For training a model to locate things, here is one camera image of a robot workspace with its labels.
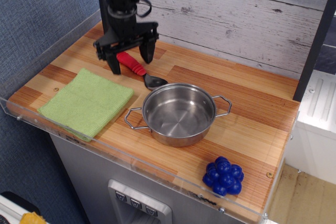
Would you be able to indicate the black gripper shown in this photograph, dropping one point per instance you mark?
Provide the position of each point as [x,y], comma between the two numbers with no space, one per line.
[134,34]

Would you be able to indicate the red handled metal spoon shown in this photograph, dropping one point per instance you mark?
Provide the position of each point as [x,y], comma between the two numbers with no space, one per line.
[151,82]

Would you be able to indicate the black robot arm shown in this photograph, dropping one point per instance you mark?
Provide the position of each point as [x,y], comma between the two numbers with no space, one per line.
[139,8]

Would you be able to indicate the green cloth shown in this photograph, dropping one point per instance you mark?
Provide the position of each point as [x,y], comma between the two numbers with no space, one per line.
[86,104]

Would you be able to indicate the stainless steel pot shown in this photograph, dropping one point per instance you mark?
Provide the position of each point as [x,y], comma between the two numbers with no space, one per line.
[180,114]

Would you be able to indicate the grey toy fridge cabinet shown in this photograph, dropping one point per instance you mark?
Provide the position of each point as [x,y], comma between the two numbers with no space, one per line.
[179,163]

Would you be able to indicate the silver dispenser button panel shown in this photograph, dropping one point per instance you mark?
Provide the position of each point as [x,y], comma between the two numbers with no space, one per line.
[132,206]

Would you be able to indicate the blue toy grapes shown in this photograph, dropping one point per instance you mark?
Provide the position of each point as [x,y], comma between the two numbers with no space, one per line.
[223,177]

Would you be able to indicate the yellow object bottom left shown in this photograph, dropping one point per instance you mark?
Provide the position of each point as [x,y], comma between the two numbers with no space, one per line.
[32,218]

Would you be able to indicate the white side cabinet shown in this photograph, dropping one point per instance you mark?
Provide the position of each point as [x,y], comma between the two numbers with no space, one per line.
[311,148]

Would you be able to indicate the clear acrylic guard rail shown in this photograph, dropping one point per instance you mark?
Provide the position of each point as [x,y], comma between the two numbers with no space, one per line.
[90,166]

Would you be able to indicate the dark right upright post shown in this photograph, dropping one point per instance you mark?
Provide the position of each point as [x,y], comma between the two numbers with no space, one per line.
[316,46]

